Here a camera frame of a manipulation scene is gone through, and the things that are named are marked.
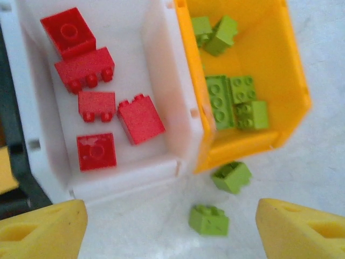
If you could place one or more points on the yellow-orange plastic bin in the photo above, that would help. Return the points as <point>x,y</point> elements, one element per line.
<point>269,67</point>

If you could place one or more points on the long green lego brick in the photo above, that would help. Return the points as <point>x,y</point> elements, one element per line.
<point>218,102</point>

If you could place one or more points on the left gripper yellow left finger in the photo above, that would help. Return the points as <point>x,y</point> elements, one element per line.
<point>40,232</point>

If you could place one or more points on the black plastic bin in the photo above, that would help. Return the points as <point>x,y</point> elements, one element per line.
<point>10,129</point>

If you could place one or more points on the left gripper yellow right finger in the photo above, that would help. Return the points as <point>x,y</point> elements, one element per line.
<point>296,232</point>

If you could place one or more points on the white plastic bin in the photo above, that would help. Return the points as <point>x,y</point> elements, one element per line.
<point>129,67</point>

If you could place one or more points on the long red lego brick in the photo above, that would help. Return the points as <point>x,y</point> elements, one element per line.
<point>85,67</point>

